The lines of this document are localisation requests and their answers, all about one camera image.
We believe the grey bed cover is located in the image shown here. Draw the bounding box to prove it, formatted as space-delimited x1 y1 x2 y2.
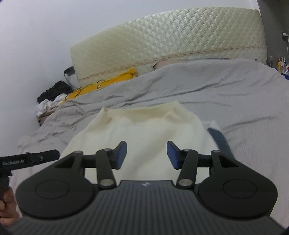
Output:
17 59 288 227

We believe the white charging cable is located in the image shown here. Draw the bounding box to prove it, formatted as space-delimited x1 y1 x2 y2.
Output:
282 32 289 74

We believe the orange lotion bottle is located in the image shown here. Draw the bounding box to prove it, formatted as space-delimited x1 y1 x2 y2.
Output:
277 57 283 73

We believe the yellow cloth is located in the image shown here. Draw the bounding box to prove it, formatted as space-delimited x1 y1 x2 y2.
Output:
60 68 138 104

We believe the person left hand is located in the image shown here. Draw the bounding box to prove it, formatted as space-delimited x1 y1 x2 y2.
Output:
0 187 20 228

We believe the cream quilted headboard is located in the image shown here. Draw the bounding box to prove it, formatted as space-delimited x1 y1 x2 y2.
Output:
71 7 267 86

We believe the black wall device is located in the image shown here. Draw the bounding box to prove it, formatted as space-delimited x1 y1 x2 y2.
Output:
64 66 76 76

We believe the cream white knit sweater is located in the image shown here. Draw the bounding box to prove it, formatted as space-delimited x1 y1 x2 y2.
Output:
62 101 232 183

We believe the white crumpled cloth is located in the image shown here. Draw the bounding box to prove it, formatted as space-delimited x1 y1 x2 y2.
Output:
36 93 67 117

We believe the blue storage tray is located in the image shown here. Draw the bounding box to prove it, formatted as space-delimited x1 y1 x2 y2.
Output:
281 73 289 80

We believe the black crumpled garment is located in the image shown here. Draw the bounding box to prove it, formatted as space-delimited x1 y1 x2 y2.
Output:
36 81 72 103

